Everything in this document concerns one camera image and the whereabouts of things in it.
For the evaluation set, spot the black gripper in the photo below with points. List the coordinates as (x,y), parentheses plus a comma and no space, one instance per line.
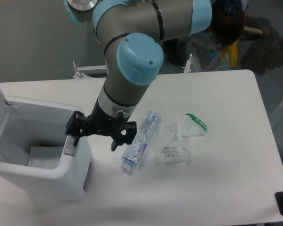
(100,123)

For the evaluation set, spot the white push-button trash can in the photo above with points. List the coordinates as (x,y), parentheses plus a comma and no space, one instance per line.
(36,154)

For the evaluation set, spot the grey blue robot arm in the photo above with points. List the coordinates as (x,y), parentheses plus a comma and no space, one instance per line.
(130,37)

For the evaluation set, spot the clear plastic water bottle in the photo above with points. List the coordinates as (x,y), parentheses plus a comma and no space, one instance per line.
(133,155)

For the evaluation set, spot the crumpled clear plastic bag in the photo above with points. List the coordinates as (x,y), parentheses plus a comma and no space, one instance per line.
(172,145)

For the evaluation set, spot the clear bag on floor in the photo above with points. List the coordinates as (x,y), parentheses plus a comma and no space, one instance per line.
(206,54)

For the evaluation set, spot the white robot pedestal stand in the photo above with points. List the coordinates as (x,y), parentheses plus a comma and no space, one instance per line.
(100,71)

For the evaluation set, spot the grey string mop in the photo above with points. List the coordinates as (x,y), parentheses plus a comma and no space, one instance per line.
(266,51)

